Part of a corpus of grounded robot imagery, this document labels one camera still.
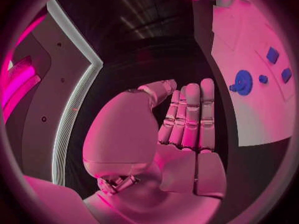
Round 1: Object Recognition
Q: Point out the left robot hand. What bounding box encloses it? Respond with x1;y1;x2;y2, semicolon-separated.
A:
82;78;228;224

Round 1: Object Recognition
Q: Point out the white task board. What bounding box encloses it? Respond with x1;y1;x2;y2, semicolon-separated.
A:
210;0;297;148

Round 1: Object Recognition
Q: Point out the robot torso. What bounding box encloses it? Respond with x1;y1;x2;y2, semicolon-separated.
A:
3;0;104;187

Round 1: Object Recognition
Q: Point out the blue block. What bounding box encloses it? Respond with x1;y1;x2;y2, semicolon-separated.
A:
280;68;293;84
265;46;281;64

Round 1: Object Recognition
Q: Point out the blue gear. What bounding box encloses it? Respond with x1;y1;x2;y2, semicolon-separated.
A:
228;69;254;97

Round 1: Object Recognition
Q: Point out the glowing light bar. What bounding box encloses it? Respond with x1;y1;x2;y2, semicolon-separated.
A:
1;57;42;116

